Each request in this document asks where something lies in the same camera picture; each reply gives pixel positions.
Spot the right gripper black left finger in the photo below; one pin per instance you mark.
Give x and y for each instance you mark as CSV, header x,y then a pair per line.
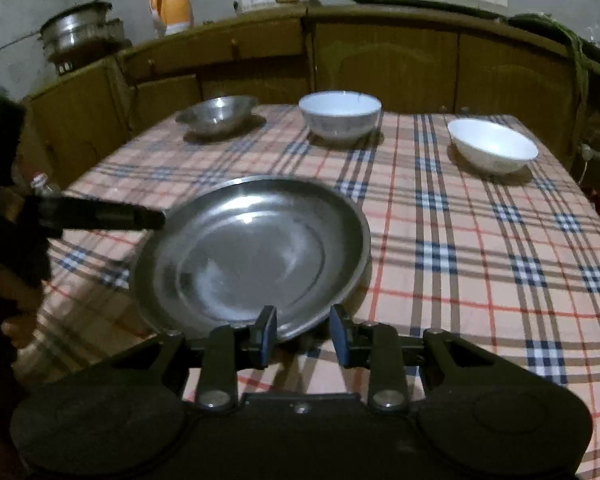
x,y
229,350

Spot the steel steamer pot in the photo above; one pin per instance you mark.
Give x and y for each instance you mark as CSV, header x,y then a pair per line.
x,y
81,35

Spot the white bowl bluish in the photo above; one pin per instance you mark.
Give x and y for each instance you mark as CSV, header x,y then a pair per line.
x,y
340,116

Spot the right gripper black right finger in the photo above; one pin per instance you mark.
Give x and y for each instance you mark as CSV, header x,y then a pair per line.
x,y
377,348

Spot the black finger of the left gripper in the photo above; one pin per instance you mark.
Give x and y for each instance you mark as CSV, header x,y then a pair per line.
x,y
70,213

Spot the green cloth on cabinet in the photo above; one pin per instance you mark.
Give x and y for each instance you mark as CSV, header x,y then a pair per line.
x,y
584,55

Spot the orange electric kettle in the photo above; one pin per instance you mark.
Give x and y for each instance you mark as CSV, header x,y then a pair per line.
x,y
171,16

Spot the large steel plate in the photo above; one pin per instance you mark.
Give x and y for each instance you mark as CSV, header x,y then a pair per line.
x,y
297,245

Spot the cooking oil bottle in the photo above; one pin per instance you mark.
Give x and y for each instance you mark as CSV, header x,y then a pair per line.
x,y
43,186

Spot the deep steel bowl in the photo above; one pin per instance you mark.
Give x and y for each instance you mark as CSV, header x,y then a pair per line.
x,y
222,115

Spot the brown wooden cabinet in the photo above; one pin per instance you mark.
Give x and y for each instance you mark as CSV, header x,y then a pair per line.
x,y
414,60

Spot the white shallow bowl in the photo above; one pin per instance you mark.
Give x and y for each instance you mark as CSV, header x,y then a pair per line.
x,y
490,147

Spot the plaid tablecloth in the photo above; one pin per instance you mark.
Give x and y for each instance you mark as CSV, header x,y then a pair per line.
x,y
512,265

